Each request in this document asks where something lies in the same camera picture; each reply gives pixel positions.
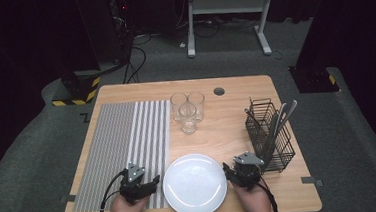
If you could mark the black stand base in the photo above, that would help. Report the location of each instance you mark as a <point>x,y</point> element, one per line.
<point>314,80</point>

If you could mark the dark equipment rack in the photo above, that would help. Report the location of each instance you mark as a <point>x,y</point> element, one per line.
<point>116,24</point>

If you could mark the silver cutlery piece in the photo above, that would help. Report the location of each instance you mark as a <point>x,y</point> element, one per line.
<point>282,112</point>
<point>292,107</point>

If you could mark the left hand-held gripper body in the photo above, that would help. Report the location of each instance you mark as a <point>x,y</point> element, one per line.
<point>132,176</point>

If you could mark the person's right hand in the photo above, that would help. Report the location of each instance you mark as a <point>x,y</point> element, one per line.
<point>256,204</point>

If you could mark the yellow black striped base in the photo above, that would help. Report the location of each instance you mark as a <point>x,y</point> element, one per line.
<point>85,93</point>

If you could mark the grey striped placemat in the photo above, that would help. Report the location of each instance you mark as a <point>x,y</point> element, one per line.
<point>111,141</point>

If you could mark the white round plate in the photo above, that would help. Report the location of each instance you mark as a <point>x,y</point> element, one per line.
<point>195,185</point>

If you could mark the black tape mark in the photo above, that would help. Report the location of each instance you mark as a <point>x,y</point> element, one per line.
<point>85,118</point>

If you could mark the grey table grommet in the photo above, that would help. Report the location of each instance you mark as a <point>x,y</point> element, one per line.
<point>219,91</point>

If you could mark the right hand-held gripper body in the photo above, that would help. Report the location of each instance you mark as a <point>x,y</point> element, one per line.
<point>247,172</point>

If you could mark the white metal stand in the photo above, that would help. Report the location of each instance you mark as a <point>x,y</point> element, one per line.
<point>225,5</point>

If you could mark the clear drinking glass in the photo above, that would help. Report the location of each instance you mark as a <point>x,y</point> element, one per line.
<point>199,105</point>
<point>176,108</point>
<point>188,122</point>

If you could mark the grey tape piece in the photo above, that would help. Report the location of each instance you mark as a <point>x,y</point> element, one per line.
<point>68,198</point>
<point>311,181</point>

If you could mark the small white plug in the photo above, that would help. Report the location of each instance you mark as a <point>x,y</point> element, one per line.
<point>182,45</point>

